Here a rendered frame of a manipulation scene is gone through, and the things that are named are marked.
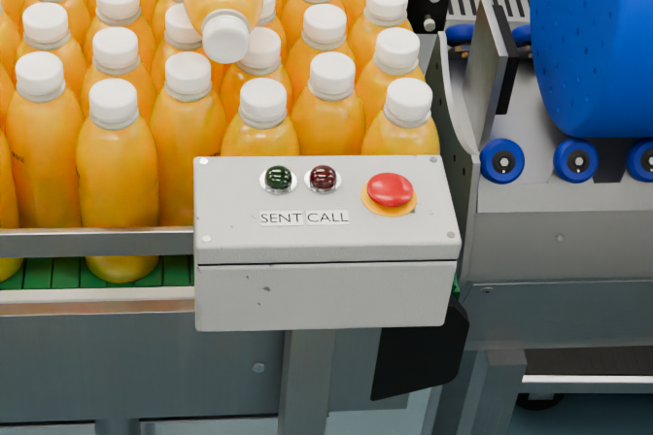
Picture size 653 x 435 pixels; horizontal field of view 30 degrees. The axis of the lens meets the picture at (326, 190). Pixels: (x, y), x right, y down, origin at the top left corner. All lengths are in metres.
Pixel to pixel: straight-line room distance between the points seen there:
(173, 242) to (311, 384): 0.17
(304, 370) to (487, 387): 0.47
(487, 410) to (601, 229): 0.35
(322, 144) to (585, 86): 0.26
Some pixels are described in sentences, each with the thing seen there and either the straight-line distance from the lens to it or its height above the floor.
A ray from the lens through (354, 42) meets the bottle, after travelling 1.17.
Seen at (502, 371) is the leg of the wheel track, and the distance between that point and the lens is 1.48.
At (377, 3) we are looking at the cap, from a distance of 1.14.
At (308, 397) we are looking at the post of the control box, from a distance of 1.10.
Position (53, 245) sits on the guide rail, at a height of 0.97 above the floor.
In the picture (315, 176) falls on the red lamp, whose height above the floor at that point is 1.11.
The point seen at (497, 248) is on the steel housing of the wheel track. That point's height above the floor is 0.87.
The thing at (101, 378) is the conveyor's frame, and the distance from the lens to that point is 1.20.
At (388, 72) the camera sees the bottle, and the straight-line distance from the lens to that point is 1.10.
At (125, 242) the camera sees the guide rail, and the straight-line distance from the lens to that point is 1.09.
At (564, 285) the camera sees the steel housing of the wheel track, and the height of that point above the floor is 0.81.
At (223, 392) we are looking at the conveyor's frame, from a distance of 1.22.
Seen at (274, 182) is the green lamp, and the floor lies 1.11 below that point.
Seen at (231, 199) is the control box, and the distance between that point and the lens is 0.93.
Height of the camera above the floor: 1.75
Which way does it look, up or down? 44 degrees down
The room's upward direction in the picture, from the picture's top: 6 degrees clockwise
